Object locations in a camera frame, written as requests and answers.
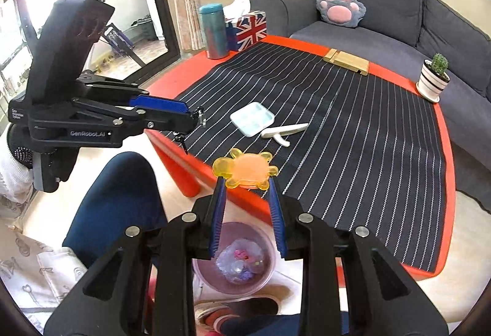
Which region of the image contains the person's left forearm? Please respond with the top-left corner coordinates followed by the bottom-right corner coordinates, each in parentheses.
top-left (0, 154), bottom-right (37, 202)

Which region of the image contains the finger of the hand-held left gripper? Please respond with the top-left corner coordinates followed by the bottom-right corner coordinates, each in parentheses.
top-left (115, 108), bottom-right (201, 137)
top-left (77, 73), bottom-right (189, 114)

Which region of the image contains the white printed cloth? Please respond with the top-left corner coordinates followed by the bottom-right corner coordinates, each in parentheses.
top-left (0, 234), bottom-right (90, 325)

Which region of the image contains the black white striped tablecloth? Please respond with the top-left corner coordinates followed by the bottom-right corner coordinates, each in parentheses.
top-left (159, 40), bottom-right (449, 271)

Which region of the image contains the flag print tissue box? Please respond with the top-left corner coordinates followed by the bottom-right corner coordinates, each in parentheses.
top-left (222, 0), bottom-right (268, 53)

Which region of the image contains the person's leg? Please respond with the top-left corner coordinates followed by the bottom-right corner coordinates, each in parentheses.
top-left (218, 313), bottom-right (350, 336)
top-left (61, 151), bottom-right (169, 271)

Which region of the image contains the pink translucent bin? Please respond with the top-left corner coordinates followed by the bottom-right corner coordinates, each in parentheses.
top-left (192, 222), bottom-right (277, 294)

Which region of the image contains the person's left leg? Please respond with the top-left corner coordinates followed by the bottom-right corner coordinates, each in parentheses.
top-left (61, 151), bottom-right (169, 271)

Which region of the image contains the black framed glass door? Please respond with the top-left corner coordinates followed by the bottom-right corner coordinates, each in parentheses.
top-left (0, 0), bottom-right (181, 99)

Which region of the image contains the white compartment tray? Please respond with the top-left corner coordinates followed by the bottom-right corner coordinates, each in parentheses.
top-left (230, 102), bottom-right (276, 138)

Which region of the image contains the orange yellow turtle toy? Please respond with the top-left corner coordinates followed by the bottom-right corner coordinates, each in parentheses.
top-left (212, 150), bottom-right (279, 191)

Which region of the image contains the person's slipper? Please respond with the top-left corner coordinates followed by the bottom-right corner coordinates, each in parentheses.
top-left (195, 295), bottom-right (280, 331)

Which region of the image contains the person's left hand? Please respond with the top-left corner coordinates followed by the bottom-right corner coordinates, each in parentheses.
top-left (7, 126), bottom-right (34, 168)

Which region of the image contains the grey pink paw cushion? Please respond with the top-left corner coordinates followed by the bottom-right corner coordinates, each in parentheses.
top-left (315, 0), bottom-right (366, 29)

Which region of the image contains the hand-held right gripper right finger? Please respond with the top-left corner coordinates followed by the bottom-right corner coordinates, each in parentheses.
top-left (267, 176), bottom-right (449, 336)

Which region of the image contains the teal bottle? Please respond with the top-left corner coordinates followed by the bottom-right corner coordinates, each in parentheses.
top-left (198, 3), bottom-right (228, 60)

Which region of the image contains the wooden phone stand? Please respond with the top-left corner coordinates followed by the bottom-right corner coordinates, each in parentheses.
top-left (322, 48), bottom-right (369, 75)

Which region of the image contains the person's right leg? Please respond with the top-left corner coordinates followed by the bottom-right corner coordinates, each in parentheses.
top-left (218, 313), bottom-right (350, 336)

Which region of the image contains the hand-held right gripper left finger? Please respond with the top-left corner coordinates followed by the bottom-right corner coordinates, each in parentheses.
top-left (44, 177), bottom-right (228, 336)

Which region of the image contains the dark grey sofa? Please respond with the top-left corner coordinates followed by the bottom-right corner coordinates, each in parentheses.
top-left (249, 0), bottom-right (491, 214)

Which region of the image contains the white folding knife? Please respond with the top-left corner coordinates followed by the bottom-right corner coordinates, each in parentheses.
top-left (260, 123), bottom-right (310, 147)

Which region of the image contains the potted cactus striped pot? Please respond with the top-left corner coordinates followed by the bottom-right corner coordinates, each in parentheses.
top-left (416, 53), bottom-right (451, 103)

